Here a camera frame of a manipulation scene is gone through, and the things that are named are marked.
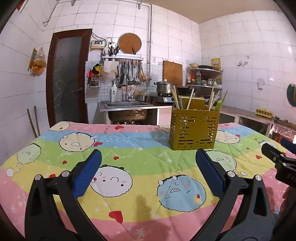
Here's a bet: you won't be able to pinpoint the blue silicone spatula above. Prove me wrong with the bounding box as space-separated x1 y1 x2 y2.
178 96 183 109

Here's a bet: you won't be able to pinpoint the rectangular wooden cutting board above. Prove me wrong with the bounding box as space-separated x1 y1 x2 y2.
163 60 183 87

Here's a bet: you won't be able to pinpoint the round wooden cutting board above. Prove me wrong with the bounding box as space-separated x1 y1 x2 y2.
117 33 142 54

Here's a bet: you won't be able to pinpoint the green round wall board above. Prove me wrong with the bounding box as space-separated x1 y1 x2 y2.
287 84 296 107

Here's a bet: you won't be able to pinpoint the person's right hand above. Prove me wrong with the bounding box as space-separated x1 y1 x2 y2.
278 186 295 220

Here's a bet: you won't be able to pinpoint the black wok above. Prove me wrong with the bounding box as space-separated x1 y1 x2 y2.
176 86 195 96

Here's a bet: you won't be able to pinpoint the gas stove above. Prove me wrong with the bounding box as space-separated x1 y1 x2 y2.
149 93 175 104

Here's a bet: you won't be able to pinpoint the water heater control box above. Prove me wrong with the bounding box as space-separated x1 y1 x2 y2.
90 40 107 50

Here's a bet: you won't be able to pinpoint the dark brown glass door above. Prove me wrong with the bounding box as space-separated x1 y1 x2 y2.
46 29 92 126

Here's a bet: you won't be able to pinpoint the stainless steel sink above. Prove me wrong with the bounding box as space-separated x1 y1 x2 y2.
99 101 158 123

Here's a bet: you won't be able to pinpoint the kitchen counter cabinets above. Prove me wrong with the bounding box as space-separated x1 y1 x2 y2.
219 105 295 143

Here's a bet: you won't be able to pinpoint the green handled fork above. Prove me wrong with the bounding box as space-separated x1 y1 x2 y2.
214 100 223 111

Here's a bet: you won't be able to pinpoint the stainless steel pot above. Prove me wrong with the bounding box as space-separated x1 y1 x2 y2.
154 80 174 95

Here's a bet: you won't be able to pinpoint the colourful cartoon quilt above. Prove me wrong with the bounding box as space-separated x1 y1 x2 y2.
1 121 295 240

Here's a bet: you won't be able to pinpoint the corner shelf with bottles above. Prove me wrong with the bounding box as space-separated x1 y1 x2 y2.
185 65 223 98

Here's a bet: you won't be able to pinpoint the orange plastic bag on wall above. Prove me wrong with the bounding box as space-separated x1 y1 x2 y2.
28 47 47 76

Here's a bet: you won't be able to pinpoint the yellow egg tray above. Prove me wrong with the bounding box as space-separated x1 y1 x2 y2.
255 108 273 119

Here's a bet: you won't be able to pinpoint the wall utensil rack shelf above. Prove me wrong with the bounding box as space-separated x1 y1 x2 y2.
102 53 143 61

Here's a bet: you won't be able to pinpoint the yellow perforated utensil holder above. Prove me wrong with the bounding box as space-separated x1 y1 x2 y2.
169 96 220 151

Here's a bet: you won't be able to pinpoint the white hanging towel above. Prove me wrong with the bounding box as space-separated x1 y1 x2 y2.
102 61 118 79

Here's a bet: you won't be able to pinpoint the wooden sticks against wall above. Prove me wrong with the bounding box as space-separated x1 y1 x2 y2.
27 106 41 138

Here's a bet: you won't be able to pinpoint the white soap bottle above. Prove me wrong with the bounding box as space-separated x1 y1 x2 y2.
110 82 117 102

